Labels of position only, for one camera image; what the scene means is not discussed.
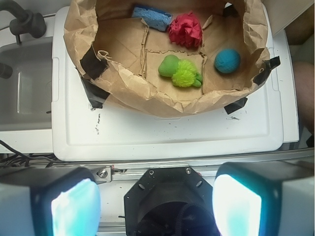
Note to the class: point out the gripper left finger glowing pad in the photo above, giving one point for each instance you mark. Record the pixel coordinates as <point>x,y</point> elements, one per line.
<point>49,202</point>

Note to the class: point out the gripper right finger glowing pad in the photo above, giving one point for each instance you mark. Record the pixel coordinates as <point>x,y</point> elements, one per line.
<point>268,198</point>

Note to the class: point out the red paper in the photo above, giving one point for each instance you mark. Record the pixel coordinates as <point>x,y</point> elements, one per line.
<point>186,30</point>

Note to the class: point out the white plastic bin lid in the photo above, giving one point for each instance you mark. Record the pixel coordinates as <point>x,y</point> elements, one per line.
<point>112,133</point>

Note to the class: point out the black tape right lower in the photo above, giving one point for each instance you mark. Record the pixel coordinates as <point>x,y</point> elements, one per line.
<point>232,107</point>

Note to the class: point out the black tape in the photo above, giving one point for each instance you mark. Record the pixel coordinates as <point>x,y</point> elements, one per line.
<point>270,64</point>
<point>232,107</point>
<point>93,66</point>
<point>95,95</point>

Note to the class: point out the black tape left lower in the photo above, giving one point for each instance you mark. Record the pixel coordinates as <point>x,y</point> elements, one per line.
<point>95,95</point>

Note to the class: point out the black tape right upper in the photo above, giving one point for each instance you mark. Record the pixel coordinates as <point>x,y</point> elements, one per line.
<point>270,64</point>

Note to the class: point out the black tape left upper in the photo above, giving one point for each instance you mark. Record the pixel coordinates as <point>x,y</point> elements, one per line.
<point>93,66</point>

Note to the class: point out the blue felt ball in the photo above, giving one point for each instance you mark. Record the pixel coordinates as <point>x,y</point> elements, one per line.
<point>227,61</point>

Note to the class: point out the brown paper bag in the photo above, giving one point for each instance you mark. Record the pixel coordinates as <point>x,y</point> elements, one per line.
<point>134,51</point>

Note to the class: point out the dark grey faucet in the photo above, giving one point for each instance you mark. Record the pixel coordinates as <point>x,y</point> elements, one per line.
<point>25,20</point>

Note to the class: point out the blue sponge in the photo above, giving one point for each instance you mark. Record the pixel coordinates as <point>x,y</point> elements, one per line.
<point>154,18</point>

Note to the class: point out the aluminium frame rail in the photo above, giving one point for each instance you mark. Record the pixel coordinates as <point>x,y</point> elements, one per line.
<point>108,171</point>

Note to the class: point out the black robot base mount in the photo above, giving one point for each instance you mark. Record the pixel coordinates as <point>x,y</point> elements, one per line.
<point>170,202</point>

